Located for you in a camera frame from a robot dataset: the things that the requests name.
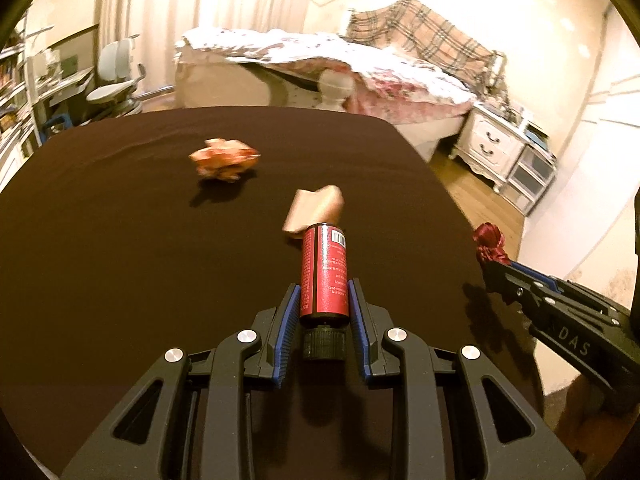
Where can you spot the red plastic bag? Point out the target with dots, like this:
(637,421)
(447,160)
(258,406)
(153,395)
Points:
(490,242)

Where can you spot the bed with floral quilt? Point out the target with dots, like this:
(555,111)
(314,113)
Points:
(220,82)

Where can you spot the white study desk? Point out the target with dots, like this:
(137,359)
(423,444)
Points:
(62,82)

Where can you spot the blue stool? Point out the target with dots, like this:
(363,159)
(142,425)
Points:
(56,122)

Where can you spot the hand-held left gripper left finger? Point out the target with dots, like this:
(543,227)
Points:
(287,327)

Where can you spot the white nightstand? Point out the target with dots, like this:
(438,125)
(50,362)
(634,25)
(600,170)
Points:
(487,142)

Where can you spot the orange crumpled paper ball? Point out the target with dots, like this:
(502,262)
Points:
(222,160)

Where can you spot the white round bed post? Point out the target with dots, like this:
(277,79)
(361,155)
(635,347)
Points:
(334,87)

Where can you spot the white bookshelf with books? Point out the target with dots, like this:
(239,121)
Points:
(15,105)

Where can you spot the white office chair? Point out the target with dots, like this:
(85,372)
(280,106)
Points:
(112,72)

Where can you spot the plastic drawer unit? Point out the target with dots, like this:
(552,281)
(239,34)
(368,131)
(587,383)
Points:
(530,177)

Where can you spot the floral quilt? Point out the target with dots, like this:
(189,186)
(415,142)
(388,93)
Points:
(310,47)

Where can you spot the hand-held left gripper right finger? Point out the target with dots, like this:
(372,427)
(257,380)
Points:
(358,327)

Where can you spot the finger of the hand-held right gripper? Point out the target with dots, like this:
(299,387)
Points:
(507,280)
(537,276)

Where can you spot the tan paper scrap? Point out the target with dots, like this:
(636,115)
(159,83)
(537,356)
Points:
(310,207)

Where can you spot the red bottle with black cap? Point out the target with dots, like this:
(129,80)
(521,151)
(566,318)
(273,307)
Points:
(322,280)

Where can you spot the plaid blanket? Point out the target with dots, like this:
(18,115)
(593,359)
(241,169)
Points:
(430,30)

